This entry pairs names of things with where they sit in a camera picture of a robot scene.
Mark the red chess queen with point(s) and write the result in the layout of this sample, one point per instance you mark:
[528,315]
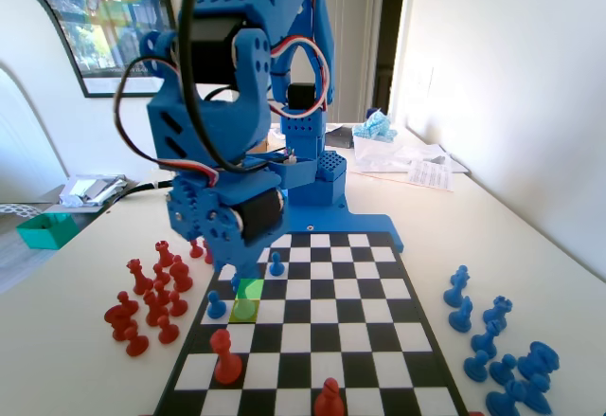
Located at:
[139,279]

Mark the green box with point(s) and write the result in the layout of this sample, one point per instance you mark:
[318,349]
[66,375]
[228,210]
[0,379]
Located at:
[45,236]

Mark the tall red chess piece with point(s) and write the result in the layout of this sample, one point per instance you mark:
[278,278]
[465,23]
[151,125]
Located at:
[181,276]
[154,310]
[120,313]
[225,360]
[329,400]

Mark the red chess pawn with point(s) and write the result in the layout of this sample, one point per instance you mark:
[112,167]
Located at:
[136,344]
[178,305]
[167,331]
[195,249]
[162,294]
[161,275]

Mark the black and white chessboard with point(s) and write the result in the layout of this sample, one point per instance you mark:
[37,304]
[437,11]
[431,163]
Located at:
[360,321]

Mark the blue chess rook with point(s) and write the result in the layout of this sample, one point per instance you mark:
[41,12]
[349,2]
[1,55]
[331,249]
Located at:
[498,314]

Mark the blue base plate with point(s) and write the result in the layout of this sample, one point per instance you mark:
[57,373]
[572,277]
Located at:
[364,224]

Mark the pile of foil and paper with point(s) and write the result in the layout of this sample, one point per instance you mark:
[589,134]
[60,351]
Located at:
[90,188]

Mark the printed paper sheet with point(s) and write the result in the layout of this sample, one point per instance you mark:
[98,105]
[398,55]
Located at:
[431,176]

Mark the tall blue chess piece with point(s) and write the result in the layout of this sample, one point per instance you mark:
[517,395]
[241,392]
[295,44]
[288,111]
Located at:
[540,362]
[506,400]
[453,297]

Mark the blue and white cloth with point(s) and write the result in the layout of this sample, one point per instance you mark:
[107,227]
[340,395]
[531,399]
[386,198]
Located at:
[376,127]

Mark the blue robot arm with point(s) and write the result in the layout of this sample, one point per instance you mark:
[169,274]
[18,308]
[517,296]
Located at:
[303,146]

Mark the framed map poster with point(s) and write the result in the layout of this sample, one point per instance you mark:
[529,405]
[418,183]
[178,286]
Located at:
[109,18]

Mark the clear plastic bag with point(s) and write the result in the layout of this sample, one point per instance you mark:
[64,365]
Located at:
[383,155]

